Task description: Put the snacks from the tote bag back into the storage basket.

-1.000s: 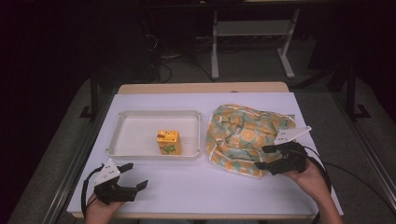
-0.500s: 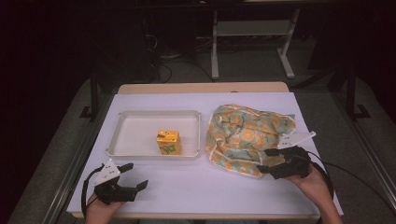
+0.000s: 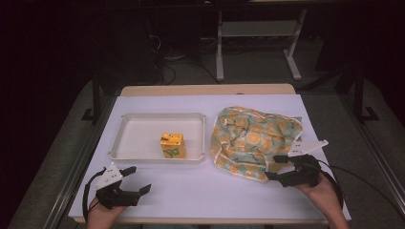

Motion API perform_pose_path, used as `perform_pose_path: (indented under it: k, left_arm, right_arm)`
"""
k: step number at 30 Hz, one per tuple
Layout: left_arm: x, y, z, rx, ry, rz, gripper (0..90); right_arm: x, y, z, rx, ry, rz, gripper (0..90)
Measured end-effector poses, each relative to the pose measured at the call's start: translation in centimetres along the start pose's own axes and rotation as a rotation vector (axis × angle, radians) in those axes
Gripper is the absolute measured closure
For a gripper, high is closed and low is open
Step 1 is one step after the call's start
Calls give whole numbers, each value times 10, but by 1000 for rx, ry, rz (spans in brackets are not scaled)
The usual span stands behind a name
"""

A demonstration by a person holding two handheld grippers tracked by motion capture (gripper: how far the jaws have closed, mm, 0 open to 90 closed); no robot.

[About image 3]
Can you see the black metal frame post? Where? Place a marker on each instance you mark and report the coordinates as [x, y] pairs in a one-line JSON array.
[[95, 98], [359, 95]]

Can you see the wooden table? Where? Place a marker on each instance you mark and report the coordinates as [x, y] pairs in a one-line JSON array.
[[207, 89]]

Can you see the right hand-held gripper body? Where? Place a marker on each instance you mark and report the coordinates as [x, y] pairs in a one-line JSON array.
[[304, 173]]

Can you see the orange and green patterned bag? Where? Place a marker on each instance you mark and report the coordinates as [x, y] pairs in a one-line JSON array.
[[251, 140]]

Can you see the white table cover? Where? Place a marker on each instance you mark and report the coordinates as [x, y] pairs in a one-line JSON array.
[[197, 191]]

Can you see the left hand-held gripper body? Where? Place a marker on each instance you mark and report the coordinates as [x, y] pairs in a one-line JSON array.
[[116, 195]]

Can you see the person's left hand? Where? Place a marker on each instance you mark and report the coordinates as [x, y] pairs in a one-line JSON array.
[[102, 214]]

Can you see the orange drink carton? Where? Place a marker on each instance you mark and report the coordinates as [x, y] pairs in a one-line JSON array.
[[173, 146]]

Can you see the white metal stand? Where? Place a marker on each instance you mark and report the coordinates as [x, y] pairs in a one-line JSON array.
[[254, 28]]

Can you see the metal rail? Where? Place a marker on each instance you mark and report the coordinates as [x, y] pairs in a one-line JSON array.
[[74, 178], [379, 162]]

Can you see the person's right hand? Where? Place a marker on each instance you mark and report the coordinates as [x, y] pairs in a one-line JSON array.
[[321, 192]]

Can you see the white plastic tray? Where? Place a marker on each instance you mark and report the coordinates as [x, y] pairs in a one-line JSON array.
[[140, 140]]

